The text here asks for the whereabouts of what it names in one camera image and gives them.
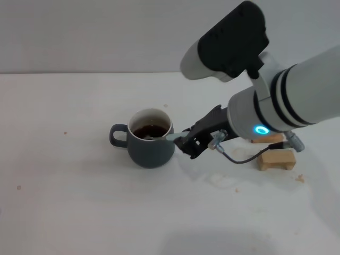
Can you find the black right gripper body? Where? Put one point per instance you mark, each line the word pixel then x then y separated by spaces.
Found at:
pixel 212 125

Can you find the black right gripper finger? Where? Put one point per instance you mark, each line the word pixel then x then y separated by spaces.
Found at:
pixel 190 147
pixel 191 130

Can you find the dark grey ceramic coffee cup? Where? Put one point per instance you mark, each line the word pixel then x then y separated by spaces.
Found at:
pixel 151 154

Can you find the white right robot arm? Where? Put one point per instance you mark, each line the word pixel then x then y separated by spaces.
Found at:
pixel 292 98

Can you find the coffee stained orange wooden block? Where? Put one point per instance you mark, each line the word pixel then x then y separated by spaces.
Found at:
pixel 268 138

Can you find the pale notched wooden block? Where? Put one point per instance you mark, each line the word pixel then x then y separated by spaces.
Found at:
pixel 273 158

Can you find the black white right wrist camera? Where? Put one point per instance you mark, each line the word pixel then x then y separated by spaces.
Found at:
pixel 231 42

